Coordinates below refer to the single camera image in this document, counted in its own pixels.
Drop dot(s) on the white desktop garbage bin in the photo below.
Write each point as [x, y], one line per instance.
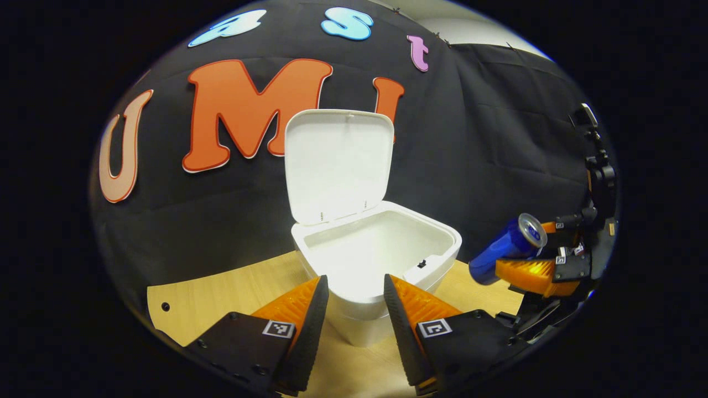
[337, 166]

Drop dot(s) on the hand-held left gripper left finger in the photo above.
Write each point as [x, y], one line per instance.
[304, 342]

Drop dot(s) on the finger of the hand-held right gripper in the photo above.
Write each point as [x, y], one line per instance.
[564, 224]
[536, 273]

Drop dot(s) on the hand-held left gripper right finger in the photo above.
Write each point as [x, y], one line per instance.
[406, 342]

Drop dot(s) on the wooden desktop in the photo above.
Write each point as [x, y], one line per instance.
[221, 298]

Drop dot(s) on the black backdrop cloth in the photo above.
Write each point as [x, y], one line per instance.
[487, 127]

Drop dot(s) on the blue pop can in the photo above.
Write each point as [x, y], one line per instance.
[503, 249]

